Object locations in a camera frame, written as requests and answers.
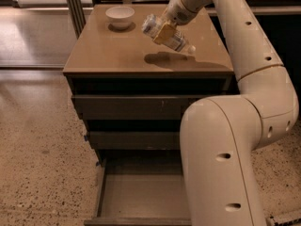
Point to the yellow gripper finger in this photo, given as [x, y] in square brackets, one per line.
[165, 33]

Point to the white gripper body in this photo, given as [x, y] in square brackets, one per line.
[179, 12]

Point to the blue labelled plastic bottle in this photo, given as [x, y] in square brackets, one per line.
[178, 43]

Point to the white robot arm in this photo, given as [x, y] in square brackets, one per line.
[218, 134]

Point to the brown drawer cabinet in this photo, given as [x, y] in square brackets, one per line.
[108, 62]

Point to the top drawer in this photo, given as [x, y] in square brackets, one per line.
[97, 107]

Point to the open bottom drawer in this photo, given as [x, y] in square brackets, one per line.
[141, 191]

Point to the white ceramic bowl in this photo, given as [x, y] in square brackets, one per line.
[120, 17]

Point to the white power strip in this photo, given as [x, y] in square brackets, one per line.
[290, 219]

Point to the metal frame post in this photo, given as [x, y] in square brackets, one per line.
[77, 16]

